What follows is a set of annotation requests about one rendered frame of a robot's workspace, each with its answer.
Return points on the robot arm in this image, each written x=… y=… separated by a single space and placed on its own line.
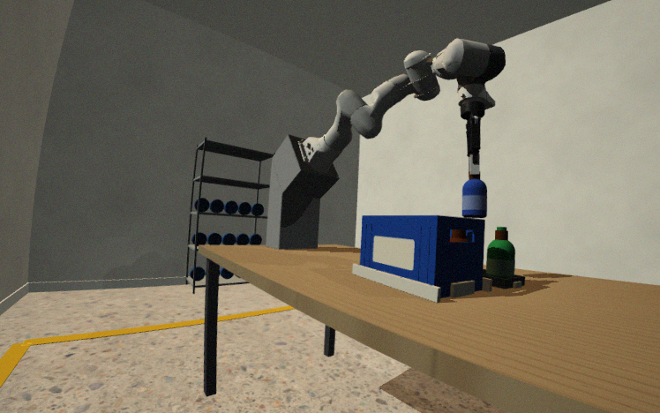
x=478 y=62

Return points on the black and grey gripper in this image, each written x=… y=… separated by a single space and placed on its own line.
x=468 y=112

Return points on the blue bottle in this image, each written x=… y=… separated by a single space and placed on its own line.
x=474 y=198

